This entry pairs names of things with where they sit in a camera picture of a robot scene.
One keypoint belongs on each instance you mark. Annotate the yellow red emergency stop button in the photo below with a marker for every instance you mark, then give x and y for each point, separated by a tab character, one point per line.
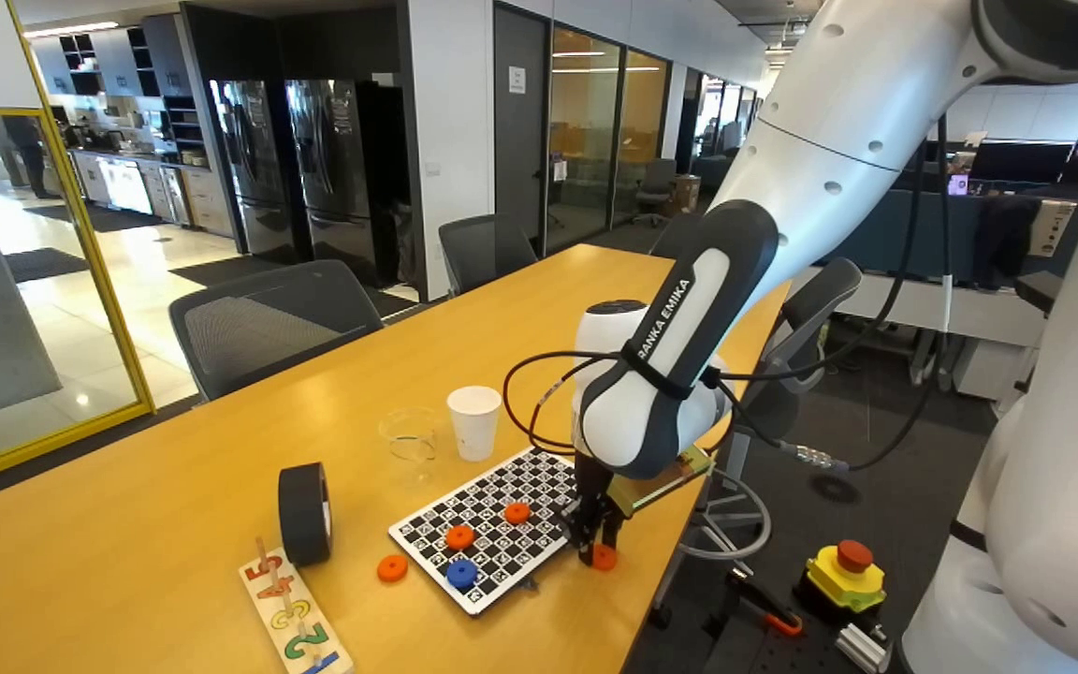
845	576

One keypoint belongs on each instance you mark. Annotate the black tape roll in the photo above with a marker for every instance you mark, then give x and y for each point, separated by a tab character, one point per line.
305	515

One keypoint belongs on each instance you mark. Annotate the black orange handled tool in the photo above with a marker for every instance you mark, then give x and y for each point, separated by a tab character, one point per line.
772	615

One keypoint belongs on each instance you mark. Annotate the grey office chair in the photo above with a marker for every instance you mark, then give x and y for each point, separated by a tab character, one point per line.
481	249
263	324
729	523

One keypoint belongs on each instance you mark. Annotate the white paper cup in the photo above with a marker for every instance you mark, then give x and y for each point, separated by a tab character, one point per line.
471	412

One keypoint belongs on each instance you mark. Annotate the wooden number puzzle strip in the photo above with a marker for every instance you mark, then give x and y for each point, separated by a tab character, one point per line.
289	615

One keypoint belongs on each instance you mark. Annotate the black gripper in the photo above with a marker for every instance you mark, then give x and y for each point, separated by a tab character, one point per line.
592	512

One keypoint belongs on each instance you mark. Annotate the checkerboard calibration board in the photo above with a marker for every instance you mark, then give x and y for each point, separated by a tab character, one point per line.
494	531

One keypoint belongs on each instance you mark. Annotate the clear plastic cup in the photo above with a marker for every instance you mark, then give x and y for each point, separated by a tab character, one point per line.
407	446

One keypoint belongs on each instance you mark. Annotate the wrist camera on wooden mount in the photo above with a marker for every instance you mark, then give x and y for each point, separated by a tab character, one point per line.
628	496

